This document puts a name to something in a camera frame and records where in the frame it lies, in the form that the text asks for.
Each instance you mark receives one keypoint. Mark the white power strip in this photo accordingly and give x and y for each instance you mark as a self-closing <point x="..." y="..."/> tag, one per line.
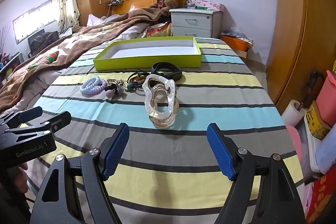
<point x="115" y="1"/>

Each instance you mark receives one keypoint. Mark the striped bed sheet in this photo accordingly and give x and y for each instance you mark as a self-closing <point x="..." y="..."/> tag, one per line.
<point x="210" y="98"/>

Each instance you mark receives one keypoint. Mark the pink flowered box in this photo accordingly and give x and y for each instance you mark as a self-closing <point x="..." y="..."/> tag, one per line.
<point x="212" y="5"/>

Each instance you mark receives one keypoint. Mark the white nightstand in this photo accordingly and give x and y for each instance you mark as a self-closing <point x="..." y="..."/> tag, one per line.
<point x="194" y="22"/>

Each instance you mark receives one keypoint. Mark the clear glass jar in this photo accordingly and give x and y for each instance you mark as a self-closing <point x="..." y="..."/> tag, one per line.
<point x="191" y="1"/>

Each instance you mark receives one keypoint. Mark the brown blanket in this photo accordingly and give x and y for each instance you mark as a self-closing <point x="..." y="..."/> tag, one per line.
<point x="78" y="40"/>

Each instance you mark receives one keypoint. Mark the green cardboard box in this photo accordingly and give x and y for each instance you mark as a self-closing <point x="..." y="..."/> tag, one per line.
<point x="147" y="61"/>

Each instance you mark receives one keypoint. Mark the red patterned pillow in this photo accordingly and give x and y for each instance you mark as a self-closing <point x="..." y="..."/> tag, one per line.
<point x="157" y="29"/>

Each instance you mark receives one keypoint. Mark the red bag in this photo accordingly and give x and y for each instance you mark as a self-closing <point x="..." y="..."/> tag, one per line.
<point x="323" y="197"/>

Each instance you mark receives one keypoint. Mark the cluttered side desk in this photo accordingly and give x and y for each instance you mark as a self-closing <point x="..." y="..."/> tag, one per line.
<point x="10" y="64"/>

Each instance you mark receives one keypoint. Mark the pink plastic object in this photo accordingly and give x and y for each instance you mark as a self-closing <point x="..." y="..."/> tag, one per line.
<point x="292" y="140"/>

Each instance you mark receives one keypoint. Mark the wooden headboard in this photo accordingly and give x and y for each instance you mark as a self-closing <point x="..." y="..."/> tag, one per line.
<point x="136" y="2"/>

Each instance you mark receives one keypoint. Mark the orange box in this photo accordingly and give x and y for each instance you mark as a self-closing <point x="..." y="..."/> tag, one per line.
<point x="233" y="44"/>

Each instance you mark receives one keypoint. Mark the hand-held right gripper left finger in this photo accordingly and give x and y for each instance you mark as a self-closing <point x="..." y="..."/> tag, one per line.
<point x="115" y="151"/>

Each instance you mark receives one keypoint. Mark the dotted curtain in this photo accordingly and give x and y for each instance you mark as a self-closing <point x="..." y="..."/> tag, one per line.
<point x="65" y="3"/>

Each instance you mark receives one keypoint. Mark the window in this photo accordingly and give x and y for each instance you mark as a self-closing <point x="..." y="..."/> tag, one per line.
<point x="34" y="19"/>

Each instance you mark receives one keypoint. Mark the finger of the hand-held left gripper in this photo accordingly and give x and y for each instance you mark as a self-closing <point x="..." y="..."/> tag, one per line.
<point x="59" y="120"/>
<point x="30" y="112"/>

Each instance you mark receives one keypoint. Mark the wide wooden wardrobe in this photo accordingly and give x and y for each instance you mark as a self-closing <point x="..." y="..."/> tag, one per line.
<point x="294" y="29"/>

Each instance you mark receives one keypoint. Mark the pink plastic container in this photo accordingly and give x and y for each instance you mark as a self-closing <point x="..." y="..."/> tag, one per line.
<point x="328" y="98"/>

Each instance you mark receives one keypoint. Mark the white paper roll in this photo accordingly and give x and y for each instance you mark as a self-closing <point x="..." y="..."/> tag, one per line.
<point x="290" y="113"/>

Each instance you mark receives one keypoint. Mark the white pillow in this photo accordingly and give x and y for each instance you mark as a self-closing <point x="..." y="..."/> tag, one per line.
<point x="94" y="20"/>

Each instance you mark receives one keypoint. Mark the yellow box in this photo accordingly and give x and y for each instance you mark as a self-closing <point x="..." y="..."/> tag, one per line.
<point x="315" y="124"/>

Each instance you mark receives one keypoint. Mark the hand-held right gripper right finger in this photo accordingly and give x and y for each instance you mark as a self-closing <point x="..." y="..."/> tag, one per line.
<point x="220" y="153"/>

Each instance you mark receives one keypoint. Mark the person's left hand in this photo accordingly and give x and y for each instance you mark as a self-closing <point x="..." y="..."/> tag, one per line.
<point x="22" y="176"/>

